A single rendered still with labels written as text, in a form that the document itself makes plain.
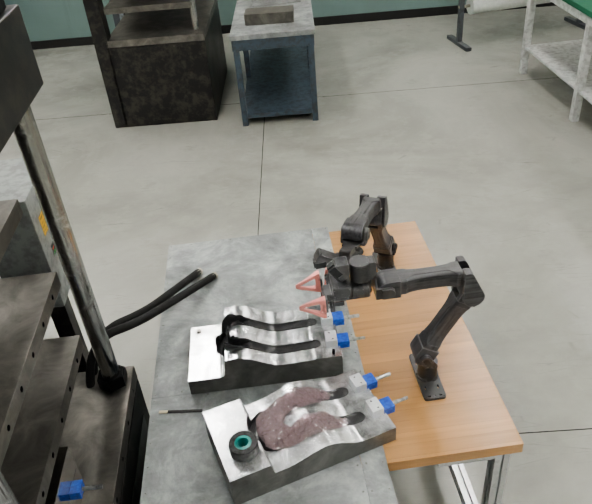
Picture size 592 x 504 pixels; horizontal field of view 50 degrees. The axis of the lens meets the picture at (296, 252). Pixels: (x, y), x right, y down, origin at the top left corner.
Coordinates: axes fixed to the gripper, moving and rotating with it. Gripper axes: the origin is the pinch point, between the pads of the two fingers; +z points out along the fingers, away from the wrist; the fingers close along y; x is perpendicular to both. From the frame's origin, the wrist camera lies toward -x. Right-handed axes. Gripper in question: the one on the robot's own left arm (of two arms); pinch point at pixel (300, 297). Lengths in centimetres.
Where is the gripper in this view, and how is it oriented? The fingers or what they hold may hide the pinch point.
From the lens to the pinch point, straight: 182.4
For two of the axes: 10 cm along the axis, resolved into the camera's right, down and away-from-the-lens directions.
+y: 1.1, 5.7, -8.1
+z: -9.9, 1.4, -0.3
